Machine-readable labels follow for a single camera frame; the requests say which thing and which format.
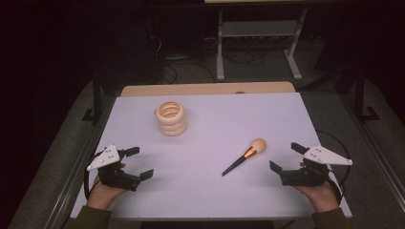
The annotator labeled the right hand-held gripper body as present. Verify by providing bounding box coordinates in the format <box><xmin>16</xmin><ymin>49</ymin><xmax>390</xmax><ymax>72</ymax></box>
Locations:
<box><xmin>279</xmin><ymin>145</ymin><xmax>353</xmax><ymax>187</ymax></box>

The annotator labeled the white table cover board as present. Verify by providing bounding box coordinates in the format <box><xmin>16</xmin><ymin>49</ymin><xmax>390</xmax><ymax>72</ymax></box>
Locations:
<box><xmin>70</xmin><ymin>92</ymin><xmax>353</xmax><ymax>221</ymax></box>

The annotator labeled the metal frame rail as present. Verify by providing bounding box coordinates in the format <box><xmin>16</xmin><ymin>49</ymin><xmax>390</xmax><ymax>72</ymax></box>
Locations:
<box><xmin>338</xmin><ymin>94</ymin><xmax>405</xmax><ymax>203</ymax></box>
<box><xmin>43</xmin><ymin>94</ymin><xmax>117</xmax><ymax>229</ymax></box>

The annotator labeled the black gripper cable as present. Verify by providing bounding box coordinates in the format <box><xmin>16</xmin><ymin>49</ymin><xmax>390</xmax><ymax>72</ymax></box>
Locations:
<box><xmin>315</xmin><ymin>129</ymin><xmax>352</xmax><ymax>205</ymax></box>
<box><xmin>83</xmin><ymin>152</ymin><xmax>100</xmax><ymax>201</ymax></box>

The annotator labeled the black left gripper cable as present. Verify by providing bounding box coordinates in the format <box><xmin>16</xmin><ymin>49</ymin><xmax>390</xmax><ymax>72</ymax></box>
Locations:
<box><xmin>83</xmin><ymin>152</ymin><xmax>100</xmax><ymax>201</ymax></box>

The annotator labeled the person's right hand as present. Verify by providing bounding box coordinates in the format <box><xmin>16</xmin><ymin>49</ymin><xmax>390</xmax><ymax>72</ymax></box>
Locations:
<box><xmin>294</xmin><ymin>179</ymin><xmax>340</xmax><ymax>214</ymax></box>

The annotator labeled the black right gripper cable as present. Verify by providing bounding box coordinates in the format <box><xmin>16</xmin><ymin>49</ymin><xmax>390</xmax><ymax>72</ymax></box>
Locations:
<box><xmin>315</xmin><ymin>129</ymin><xmax>352</xmax><ymax>205</ymax></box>

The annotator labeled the wooden table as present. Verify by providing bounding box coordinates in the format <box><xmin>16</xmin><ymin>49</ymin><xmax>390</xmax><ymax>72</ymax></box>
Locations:
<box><xmin>120</xmin><ymin>81</ymin><xmax>296</xmax><ymax>97</ymax></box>

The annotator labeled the beige ribbed cup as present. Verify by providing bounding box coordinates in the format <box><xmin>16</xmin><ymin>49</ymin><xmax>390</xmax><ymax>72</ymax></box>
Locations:
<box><xmin>155</xmin><ymin>100</ymin><xmax>188</xmax><ymax>137</ymax></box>

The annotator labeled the black floor cable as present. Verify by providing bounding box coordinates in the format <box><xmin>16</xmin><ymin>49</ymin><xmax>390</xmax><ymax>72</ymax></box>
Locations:
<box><xmin>160</xmin><ymin>58</ymin><xmax>218</xmax><ymax>85</ymax></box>
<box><xmin>223</xmin><ymin>50</ymin><xmax>266</xmax><ymax>67</ymax></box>

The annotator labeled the black metal stand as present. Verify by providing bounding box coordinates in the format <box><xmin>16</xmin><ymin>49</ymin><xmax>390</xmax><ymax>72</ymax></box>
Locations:
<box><xmin>81</xmin><ymin>68</ymin><xmax>103</xmax><ymax>125</ymax></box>
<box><xmin>352</xmin><ymin>65</ymin><xmax>381</xmax><ymax>124</ymax></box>

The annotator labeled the person's left hand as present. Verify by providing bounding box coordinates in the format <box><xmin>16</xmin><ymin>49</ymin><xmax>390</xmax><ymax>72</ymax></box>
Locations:
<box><xmin>86</xmin><ymin>161</ymin><xmax>128</xmax><ymax>211</ymax></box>

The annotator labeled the makeup brush with black handle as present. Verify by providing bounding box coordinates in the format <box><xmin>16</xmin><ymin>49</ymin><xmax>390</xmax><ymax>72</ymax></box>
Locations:
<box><xmin>222</xmin><ymin>137</ymin><xmax>267</xmax><ymax>177</ymax></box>

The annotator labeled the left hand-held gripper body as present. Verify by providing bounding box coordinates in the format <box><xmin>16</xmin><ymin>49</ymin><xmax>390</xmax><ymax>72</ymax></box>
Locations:
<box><xmin>86</xmin><ymin>145</ymin><xmax>141</xmax><ymax>192</ymax></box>

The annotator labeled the white metal stand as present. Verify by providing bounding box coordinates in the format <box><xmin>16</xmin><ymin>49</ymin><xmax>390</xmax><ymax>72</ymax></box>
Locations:
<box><xmin>215</xmin><ymin>9</ymin><xmax>309</xmax><ymax>82</ymax></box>

